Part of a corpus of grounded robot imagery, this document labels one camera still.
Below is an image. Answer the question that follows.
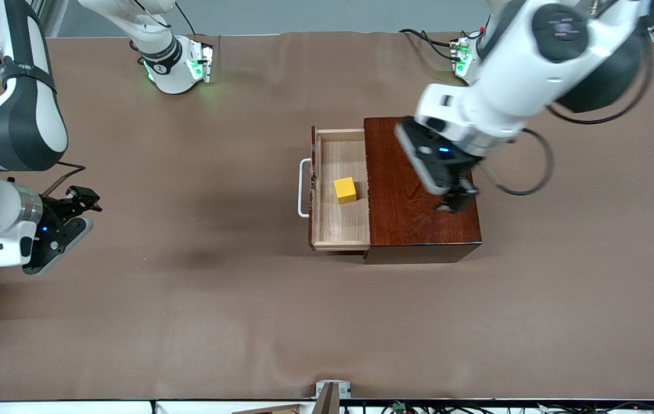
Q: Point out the wooden drawer with white handle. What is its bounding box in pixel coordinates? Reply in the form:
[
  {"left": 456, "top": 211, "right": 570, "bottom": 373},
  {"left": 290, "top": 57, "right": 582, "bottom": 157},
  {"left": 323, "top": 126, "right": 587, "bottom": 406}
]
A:
[{"left": 298, "top": 125, "right": 372, "bottom": 256}]

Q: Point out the black arm base cable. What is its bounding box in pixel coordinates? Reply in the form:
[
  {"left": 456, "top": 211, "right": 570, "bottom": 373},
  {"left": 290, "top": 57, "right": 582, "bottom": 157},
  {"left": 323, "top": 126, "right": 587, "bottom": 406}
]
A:
[
  {"left": 399, "top": 29, "right": 457, "bottom": 62},
  {"left": 174, "top": 0, "right": 200, "bottom": 36}
]

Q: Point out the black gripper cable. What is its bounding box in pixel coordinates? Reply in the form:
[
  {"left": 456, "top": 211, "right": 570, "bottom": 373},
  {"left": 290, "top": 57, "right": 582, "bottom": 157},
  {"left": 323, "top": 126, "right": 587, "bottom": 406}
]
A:
[
  {"left": 0, "top": 0, "right": 87, "bottom": 197},
  {"left": 476, "top": 34, "right": 654, "bottom": 197}
]

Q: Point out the dark brown wooden cabinet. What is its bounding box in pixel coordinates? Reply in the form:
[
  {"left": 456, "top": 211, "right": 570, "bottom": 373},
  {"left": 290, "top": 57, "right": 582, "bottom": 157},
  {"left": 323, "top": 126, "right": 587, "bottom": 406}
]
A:
[{"left": 363, "top": 116, "right": 483, "bottom": 265}]

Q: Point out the black left arm base cable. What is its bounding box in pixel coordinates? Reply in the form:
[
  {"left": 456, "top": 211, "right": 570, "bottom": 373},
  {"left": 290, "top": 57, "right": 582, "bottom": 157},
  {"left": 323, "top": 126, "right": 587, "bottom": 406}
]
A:
[{"left": 399, "top": 29, "right": 457, "bottom": 62}]

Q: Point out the light wooden plank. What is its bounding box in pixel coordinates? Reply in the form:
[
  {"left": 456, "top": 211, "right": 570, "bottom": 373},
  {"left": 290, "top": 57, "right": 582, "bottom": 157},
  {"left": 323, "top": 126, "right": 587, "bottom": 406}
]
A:
[{"left": 232, "top": 404, "right": 305, "bottom": 414}]

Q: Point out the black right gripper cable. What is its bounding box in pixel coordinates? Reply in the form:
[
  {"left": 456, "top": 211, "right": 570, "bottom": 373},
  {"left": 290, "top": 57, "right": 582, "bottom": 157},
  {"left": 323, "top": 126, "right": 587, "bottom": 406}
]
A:
[{"left": 0, "top": 0, "right": 87, "bottom": 197}]

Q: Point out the brown table cloth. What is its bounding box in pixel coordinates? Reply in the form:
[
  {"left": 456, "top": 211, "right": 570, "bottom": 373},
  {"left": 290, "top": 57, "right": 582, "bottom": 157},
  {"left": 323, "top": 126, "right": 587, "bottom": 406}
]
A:
[{"left": 0, "top": 29, "right": 654, "bottom": 401}]

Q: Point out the yellow wooden block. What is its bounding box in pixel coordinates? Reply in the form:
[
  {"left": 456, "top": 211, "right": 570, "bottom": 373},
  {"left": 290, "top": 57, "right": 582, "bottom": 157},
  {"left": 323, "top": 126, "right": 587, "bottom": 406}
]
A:
[{"left": 334, "top": 177, "right": 357, "bottom": 205}]

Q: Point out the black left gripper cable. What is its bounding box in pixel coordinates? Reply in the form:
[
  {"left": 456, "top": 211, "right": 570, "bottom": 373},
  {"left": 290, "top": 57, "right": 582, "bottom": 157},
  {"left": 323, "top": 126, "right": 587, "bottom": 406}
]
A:
[{"left": 476, "top": 34, "right": 654, "bottom": 197}]

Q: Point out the black right arm base cable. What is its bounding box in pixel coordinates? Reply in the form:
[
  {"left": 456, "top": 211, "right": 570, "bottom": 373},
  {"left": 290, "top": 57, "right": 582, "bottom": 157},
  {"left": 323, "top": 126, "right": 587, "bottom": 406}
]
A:
[{"left": 174, "top": 0, "right": 200, "bottom": 36}]

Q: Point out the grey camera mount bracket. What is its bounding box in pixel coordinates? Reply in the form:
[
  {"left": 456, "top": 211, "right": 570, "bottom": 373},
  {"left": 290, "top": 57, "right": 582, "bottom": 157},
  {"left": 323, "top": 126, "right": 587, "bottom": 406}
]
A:
[{"left": 315, "top": 380, "right": 352, "bottom": 414}]

